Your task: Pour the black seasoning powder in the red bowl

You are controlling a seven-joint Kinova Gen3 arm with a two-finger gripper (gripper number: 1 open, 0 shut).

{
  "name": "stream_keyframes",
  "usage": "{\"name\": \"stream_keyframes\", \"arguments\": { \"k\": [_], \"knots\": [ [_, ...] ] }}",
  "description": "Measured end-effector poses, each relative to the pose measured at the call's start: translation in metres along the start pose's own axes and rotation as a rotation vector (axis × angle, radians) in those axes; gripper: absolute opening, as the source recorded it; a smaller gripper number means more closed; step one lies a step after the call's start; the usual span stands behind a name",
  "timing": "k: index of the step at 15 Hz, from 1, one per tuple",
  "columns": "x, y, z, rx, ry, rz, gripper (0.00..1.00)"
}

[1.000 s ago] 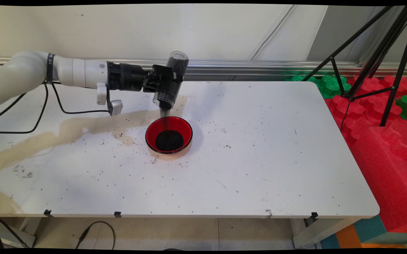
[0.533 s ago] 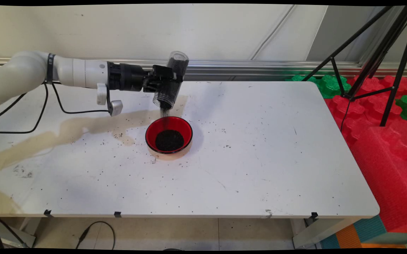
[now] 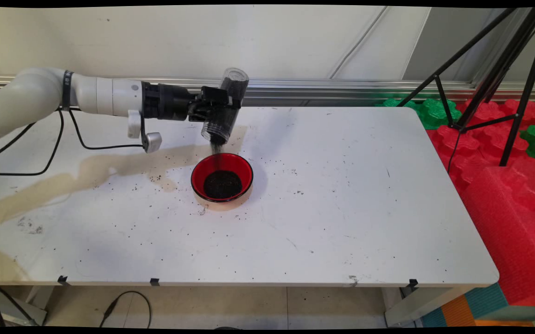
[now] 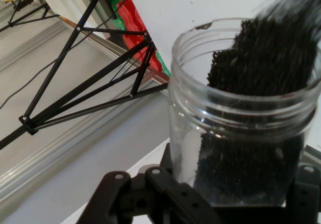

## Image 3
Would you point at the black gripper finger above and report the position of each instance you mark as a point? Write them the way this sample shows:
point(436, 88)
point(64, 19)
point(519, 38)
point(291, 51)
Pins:
point(209, 111)
point(215, 95)

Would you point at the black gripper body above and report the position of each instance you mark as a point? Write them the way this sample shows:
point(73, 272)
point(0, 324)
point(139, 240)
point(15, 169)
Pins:
point(168, 101)

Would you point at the clear jar with black grains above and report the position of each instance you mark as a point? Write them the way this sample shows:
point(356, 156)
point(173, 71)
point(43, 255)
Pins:
point(232, 86)

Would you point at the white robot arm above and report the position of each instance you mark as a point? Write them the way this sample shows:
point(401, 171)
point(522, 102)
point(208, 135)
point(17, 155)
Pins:
point(26, 93)

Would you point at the red bowl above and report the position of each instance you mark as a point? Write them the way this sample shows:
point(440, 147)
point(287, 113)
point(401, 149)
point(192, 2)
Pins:
point(223, 162)

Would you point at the black grains pile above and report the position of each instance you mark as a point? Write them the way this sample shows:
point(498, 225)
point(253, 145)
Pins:
point(223, 185)

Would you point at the white table leg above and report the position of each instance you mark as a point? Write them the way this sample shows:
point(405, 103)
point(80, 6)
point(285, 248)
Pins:
point(416, 306)
point(17, 311)

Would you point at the red foam puzzle piece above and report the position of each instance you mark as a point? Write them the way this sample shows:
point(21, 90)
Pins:
point(490, 111)
point(471, 144)

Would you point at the black tripod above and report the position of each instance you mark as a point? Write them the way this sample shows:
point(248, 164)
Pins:
point(498, 69)

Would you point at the orange foam mat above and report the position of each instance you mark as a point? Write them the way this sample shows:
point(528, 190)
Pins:
point(457, 313)

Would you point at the large red foam block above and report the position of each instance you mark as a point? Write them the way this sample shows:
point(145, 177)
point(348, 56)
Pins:
point(513, 232)

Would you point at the teal foam mat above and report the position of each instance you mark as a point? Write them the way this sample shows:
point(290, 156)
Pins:
point(485, 299)

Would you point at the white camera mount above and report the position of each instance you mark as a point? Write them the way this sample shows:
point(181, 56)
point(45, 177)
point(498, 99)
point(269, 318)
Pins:
point(134, 124)

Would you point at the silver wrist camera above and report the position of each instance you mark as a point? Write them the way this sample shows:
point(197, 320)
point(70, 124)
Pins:
point(153, 141)

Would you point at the aluminium wall rail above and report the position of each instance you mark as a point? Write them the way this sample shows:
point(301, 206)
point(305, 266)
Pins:
point(295, 88)

